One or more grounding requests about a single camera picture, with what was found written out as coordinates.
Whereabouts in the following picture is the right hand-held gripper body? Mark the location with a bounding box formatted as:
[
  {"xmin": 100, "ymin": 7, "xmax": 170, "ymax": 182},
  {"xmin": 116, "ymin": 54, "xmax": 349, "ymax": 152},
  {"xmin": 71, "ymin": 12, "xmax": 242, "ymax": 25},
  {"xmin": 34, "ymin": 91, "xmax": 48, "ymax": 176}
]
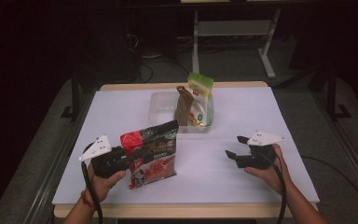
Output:
[{"xmin": 234, "ymin": 130, "xmax": 287, "ymax": 171}]

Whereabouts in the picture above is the black metal stand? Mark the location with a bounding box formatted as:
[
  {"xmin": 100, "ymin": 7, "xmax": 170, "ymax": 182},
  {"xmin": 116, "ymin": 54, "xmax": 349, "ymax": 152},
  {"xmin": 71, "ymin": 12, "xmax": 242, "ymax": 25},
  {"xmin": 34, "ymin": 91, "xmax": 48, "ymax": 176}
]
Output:
[
  {"xmin": 60, "ymin": 62, "xmax": 82, "ymax": 122},
  {"xmin": 325, "ymin": 63, "xmax": 352, "ymax": 122}
]

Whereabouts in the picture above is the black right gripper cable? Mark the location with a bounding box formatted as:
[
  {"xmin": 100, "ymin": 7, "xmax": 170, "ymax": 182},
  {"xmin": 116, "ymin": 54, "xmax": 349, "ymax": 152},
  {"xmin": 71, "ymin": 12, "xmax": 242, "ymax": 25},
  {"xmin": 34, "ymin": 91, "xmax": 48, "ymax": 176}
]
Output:
[{"xmin": 255, "ymin": 150, "xmax": 288, "ymax": 224}]

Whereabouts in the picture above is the wooden table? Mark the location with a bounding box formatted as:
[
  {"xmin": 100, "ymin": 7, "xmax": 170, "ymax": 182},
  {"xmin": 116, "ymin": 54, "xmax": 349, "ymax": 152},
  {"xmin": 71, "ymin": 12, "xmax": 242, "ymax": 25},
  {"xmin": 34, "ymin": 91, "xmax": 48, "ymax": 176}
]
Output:
[{"xmin": 53, "ymin": 81, "xmax": 320, "ymax": 219}]

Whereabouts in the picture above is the white metal desk frame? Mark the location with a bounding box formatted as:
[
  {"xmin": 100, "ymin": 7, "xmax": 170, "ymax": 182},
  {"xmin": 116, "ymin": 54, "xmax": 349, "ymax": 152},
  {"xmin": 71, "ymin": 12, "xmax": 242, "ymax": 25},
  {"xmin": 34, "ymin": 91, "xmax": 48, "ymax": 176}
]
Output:
[{"xmin": 192, "ymin": 7, "xmax": 282, "ymax": 79}]

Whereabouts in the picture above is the person's right hand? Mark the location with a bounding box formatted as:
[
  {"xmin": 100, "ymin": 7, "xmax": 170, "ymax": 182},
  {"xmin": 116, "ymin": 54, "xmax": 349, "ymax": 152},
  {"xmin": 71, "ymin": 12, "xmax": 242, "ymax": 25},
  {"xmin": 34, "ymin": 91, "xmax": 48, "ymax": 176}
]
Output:
[{"xmin": 243, "ymin": 143, "xmax": 293, "ymax": 195}]

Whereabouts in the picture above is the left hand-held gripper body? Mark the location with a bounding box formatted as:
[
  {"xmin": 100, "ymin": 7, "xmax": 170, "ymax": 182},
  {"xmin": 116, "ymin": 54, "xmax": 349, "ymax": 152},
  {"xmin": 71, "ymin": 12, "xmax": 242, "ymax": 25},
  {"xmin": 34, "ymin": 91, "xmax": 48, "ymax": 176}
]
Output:
[{"xmin": 78, "ymin": 134, "xmax": 129, "ymax": 180}]

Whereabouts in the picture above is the red string bracelet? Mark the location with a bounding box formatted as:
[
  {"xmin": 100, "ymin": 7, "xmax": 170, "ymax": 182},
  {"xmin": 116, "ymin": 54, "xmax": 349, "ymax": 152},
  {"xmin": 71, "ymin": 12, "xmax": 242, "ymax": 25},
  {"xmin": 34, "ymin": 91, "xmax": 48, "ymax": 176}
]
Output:
[{"xmin": 80, "ymin": 190, "xmax": 96, "ymax": 212}]

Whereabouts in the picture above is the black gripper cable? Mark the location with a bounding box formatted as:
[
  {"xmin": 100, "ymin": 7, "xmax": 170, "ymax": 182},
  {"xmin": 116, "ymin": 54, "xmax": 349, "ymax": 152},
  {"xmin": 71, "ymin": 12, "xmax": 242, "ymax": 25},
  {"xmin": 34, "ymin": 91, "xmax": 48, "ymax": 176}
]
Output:
[
  {"xmin": 255, "ymin": 150, "xmax": 288, "ymax": 224},
  {"xmin": 80, "ymin": 161, "xmax": 104, "ymax": 224}
]

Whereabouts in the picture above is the golden brown food packet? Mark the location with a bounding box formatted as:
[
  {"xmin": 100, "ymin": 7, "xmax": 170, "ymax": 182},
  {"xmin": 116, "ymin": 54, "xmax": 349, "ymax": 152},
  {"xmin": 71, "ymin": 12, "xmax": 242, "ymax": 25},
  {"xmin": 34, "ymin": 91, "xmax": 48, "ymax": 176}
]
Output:
[{"xmin": 173, "ymin": 85, "xmax": 195, "ymax": 127}]

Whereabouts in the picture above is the black floor cable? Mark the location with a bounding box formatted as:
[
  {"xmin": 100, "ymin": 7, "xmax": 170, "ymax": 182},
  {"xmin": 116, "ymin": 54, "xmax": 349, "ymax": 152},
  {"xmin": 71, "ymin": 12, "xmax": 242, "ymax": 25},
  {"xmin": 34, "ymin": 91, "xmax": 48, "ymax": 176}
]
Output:
[{"xmin": 301, "ymin": 154, "xmax": 358, "ymax": 224}]

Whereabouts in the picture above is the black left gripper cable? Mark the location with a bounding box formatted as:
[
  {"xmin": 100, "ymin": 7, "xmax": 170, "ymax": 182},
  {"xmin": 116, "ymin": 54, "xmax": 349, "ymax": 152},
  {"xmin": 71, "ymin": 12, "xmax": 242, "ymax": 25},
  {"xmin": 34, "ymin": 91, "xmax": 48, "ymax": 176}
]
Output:
[{"xmin": 80, "ymin": 161, "xmax": 104, "ymax": 224}]

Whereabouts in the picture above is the clear plastic container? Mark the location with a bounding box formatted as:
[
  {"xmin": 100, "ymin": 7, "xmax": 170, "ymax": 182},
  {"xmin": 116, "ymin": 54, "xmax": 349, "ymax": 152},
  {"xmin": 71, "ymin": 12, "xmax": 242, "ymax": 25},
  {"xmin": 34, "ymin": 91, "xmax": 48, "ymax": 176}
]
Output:
[{"xmin": 148, "ymin": 91, "xmax": 214, "ymax": 134}]

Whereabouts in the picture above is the green and white food packet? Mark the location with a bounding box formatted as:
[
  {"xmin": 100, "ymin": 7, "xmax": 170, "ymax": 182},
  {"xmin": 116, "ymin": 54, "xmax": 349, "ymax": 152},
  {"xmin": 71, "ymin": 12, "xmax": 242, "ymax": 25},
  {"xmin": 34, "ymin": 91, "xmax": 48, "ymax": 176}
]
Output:
[{"xmin": 186, "ymin": 72, "xmax": 214, "ymax": 128}]

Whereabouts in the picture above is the bundle of floor cables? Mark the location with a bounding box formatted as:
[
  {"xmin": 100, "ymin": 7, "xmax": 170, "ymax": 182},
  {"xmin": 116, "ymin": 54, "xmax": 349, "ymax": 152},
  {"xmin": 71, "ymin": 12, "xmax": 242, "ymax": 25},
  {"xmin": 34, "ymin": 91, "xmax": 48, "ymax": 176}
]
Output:
[{"xmin": 127, "ymin": 31, "xmax": 191, "ymax": 84}]

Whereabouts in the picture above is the black and red food packet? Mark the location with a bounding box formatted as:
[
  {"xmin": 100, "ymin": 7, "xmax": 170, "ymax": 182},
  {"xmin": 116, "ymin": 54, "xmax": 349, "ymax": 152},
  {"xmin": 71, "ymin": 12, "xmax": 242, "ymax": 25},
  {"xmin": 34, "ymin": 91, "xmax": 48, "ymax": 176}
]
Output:
[{"xmin": 119, "ymin": 119, "xmax": 180, "ymax": 190}]

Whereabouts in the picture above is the person's left hand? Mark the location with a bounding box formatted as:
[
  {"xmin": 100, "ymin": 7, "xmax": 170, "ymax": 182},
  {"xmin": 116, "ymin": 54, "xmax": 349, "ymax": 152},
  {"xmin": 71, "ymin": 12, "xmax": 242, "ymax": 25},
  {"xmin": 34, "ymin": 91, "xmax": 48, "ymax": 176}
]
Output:
[{"xmin": 85, "ymin": 162, "xmax": 127, "ymax": 203}]

